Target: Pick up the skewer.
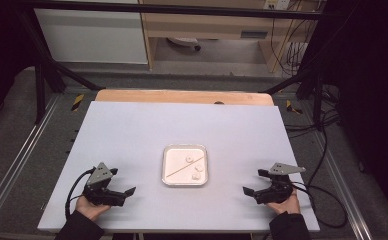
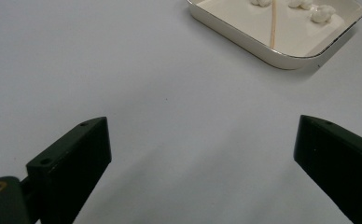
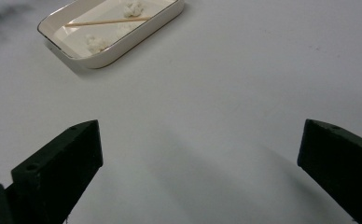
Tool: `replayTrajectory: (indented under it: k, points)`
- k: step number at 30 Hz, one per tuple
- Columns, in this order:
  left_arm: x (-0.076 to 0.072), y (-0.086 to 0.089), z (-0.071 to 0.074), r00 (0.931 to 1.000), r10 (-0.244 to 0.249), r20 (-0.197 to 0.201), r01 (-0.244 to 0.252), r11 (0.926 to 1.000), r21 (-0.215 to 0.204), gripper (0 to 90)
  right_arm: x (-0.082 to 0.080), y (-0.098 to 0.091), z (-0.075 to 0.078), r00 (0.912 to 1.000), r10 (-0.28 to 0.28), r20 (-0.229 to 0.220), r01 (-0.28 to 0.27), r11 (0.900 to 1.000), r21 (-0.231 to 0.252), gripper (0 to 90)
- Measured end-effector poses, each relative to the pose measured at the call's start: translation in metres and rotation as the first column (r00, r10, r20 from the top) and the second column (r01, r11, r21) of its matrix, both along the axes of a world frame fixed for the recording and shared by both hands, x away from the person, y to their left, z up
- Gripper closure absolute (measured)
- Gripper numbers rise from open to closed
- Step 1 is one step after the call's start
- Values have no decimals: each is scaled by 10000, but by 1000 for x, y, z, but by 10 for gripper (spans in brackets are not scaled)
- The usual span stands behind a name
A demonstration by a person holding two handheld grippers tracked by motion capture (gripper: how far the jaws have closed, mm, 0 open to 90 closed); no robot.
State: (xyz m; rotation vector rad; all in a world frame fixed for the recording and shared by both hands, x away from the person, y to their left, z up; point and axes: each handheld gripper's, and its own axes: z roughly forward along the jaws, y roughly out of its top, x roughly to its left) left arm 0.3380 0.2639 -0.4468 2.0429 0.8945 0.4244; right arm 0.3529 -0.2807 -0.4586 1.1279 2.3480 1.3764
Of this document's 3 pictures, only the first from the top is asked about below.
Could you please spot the square metal tray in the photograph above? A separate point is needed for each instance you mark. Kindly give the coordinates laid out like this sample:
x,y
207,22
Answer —
x,y
175,165

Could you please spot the wooden table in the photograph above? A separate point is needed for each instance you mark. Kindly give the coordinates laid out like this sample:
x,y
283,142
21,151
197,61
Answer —
x,y
182,97

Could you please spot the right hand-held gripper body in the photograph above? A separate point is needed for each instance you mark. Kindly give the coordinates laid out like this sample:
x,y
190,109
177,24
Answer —
x,y
278,193

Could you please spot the person's left hand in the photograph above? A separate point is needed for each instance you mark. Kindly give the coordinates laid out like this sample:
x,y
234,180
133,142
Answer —
x,y
90,209

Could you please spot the wooden skewer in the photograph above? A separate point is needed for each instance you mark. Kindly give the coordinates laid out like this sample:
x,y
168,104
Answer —
x,y
182,168

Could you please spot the wall socket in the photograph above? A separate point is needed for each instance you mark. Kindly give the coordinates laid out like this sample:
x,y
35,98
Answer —
x,y
277,4

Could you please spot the black metal frame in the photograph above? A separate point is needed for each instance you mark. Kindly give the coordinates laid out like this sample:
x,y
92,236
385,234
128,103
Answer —
x,y
168,9

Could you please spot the yellow black striped tape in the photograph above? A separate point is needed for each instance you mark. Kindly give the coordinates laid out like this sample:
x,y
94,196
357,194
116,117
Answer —
x,y
77,102
293,107

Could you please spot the aluminium floor rail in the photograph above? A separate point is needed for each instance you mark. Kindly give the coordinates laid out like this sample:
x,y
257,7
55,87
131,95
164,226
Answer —
x,y
345,190
18,156

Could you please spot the black curtain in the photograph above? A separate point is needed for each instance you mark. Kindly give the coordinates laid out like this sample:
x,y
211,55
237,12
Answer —
x,y
365,83

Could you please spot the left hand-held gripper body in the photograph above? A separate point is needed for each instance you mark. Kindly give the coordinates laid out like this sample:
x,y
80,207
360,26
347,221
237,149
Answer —
x,y
98,195

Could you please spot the office chair base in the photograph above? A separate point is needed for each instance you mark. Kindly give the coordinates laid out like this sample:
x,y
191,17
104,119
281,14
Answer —
x,y
183,41

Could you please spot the white cabinet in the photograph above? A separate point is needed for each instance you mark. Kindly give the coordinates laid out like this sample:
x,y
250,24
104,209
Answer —
x,y
92,36

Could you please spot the person's right hand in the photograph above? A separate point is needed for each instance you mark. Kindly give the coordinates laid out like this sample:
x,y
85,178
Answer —
x,y
288,207

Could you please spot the white marshmallow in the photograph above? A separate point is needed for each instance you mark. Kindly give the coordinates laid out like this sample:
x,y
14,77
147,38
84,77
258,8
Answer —
x,y
196,176
189,159
199,167

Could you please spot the wooden desk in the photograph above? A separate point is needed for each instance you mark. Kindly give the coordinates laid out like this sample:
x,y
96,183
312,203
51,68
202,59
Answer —
x,y
208,25

